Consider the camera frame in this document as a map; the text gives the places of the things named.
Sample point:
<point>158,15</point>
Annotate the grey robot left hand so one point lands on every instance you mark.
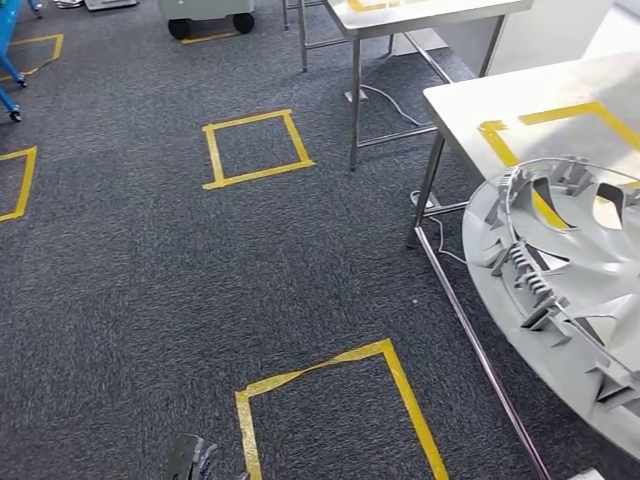
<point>187,460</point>

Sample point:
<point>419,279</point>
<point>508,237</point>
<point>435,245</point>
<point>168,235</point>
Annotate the grey plastic hubcap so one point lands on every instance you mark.
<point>590,278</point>

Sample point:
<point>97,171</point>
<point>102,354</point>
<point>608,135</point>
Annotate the steel workbench with white top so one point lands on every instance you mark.
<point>460,99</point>

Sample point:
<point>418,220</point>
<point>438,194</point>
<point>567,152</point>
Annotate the yellow floor tape square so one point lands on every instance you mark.
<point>407,397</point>
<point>260,174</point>
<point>56,50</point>

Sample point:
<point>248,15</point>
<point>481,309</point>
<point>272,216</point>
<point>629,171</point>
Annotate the yellow floor tape line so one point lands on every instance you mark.
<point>210,38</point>

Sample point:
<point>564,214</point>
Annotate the steel table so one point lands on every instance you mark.
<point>425,13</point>

